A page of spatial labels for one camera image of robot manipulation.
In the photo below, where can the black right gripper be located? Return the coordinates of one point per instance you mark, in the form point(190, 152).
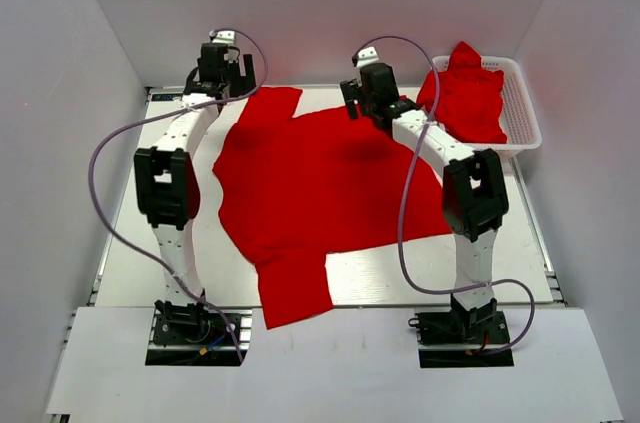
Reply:
point(351, 96)

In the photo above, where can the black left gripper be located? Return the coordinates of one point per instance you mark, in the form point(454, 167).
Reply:
point(248, 82)

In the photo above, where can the red t shirt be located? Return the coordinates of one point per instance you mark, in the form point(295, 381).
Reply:
point(297, 188)

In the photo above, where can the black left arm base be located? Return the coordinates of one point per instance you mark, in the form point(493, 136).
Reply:
point(193, 335)

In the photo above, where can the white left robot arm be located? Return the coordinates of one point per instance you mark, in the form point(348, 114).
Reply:
point(167, 189)

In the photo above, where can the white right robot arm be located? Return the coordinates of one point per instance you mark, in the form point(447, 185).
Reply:
point(474, 196)

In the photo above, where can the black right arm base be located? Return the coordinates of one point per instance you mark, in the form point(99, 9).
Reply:
point(444, 342)

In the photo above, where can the red t shirts in basket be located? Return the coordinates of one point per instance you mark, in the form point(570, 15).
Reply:
point(467, 98)

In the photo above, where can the white plastic basket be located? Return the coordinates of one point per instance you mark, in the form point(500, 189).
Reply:
point(517, 119)

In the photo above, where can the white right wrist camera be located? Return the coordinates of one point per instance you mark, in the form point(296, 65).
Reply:
point(365, 56)

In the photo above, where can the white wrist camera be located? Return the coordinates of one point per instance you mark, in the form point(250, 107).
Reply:
point(223, 37)
point(365, 56)

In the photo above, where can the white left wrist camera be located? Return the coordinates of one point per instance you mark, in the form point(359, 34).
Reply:
point(223, 37)

